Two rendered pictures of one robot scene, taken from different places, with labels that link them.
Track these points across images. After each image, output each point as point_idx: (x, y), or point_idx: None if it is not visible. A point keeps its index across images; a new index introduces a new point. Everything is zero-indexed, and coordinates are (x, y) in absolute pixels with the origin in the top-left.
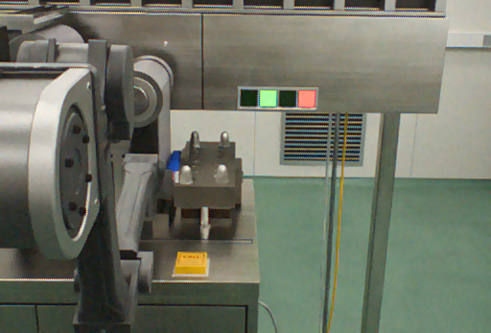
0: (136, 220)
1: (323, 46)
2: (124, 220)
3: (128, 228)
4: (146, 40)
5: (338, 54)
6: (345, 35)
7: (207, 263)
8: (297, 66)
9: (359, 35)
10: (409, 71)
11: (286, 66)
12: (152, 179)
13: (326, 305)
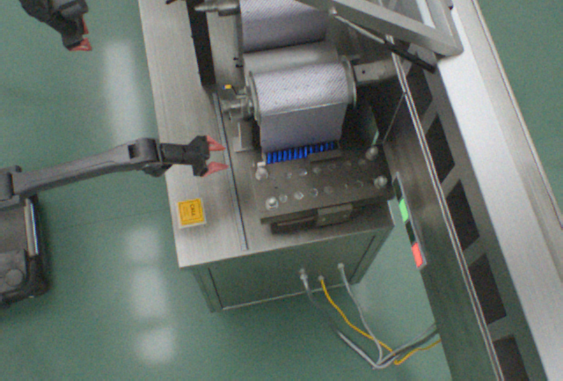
0: (48, 180)
1: (442, 254)
2: (45, 174)
3: (35, 180)
4: (379, 51)
5: (445, 276)
6: (454, 279)
7: (198, 223)
8: (425, 230)
9: (460, 297)
10: (470, 380)
11: (420, 216)
12: (120, 168)
13: (421, 341)
